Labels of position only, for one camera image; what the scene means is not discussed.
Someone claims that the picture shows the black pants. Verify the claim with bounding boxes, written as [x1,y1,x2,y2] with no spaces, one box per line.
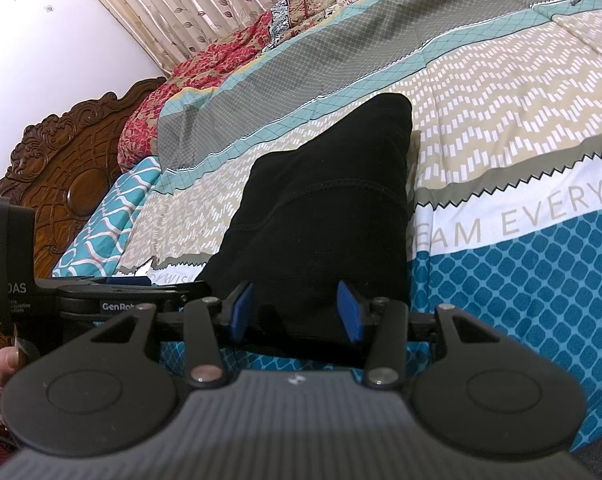
[199,93,412,365]

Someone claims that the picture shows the carved brown wooden headboard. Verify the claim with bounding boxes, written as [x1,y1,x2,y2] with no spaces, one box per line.
[0,76,168,356]

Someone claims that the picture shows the red floral quilt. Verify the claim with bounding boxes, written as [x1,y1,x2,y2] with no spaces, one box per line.
[118,0,357,172]

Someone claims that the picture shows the patterned teal beige bedsheet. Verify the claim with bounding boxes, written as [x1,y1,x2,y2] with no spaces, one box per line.
[54,0,602,445]

